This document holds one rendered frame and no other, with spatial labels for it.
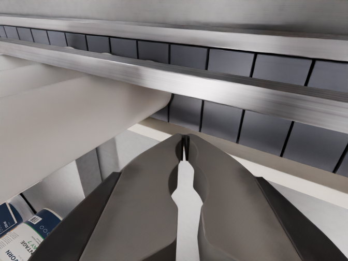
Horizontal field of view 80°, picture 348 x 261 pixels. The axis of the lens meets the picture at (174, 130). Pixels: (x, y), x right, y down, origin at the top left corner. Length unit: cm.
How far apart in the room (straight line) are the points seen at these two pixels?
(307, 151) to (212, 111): 8
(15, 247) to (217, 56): 63
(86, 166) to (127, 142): 12
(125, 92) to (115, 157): 27
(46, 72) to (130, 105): 7
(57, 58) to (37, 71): 3
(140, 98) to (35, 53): 9
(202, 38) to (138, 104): 8
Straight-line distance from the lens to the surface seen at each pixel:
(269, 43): 18
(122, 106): 16
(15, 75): 19
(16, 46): 23
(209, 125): 21
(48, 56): 19
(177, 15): 26
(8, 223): 97
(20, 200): 89
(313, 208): 30
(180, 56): 20
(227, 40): 19
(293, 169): 18
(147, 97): 18
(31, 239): 69
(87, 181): 48
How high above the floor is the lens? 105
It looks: 49 degrees down
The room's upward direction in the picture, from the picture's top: 128 degrees counter-clockwise
